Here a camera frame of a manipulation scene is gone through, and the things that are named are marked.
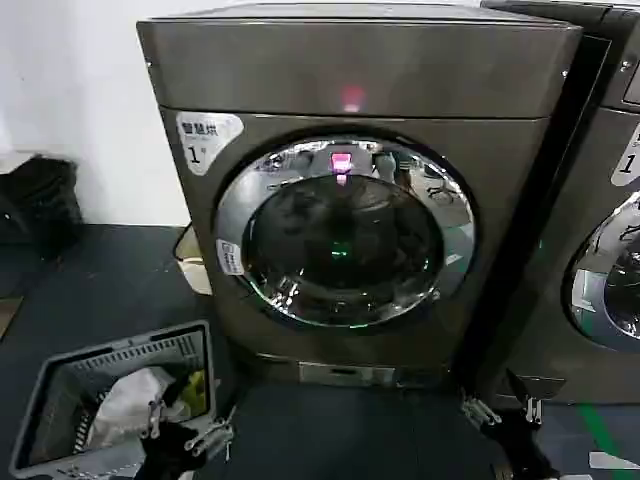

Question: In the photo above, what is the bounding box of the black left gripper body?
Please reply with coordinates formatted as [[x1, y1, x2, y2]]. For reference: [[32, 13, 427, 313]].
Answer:
[[140, 423, 202, 480]]

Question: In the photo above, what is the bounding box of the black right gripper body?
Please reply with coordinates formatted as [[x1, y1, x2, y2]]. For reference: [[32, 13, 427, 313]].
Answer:
[[482, 417, 557, 480]]

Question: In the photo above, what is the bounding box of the green floor tape strip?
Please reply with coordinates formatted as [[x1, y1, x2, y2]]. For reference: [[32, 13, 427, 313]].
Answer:
[[578, 402, 622, 480]]

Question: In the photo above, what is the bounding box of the small white door sticker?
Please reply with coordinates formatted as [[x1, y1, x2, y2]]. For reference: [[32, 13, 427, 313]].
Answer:
[[215, 238, 247, 277]]

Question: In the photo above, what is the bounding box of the thin black cable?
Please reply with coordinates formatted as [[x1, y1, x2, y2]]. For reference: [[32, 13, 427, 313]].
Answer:
[[171, 219, 197, 262]]

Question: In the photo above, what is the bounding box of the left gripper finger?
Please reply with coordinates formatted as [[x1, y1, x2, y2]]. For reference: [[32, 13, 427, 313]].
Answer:
[[141, 378, 179, 442], [183, 405, 237, 457]]

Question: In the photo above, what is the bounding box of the yellow-green cloth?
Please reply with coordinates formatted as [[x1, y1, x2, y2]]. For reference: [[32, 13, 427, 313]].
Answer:
[[178, 368, 207, 417]]

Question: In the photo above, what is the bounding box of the grey plastic laundry basket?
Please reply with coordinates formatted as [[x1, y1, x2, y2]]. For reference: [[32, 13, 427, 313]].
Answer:
[[8, 319, 222, 477]]

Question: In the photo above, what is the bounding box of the grey front-loading dryer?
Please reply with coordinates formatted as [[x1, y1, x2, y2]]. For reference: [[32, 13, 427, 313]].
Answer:
[[479, 0, 640, 407], [135, 14, 612, 396]]

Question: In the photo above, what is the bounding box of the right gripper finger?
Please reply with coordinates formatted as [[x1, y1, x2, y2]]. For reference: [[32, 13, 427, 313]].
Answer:
[[505, 368, 545, 427], [459, 387, 503, 427]]

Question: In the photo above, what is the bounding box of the white cloth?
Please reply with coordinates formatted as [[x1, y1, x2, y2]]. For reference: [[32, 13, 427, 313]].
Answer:
[[92, 366, 177, 451]]

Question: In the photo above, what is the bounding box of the beige cardboard piece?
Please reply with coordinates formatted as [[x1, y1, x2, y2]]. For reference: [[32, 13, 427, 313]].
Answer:
[[174, 230, 214, 297]]

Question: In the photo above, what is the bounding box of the white dryer label sticker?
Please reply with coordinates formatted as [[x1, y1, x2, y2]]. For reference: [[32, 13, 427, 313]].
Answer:
[[610, 123, 640, 188], [174, 111, 245, 177]]

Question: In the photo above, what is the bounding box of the round glass dryer door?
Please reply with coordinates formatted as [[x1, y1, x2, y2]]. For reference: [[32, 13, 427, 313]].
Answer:
[[214, 128, 476, 335], [562, 192, 640, 354]]

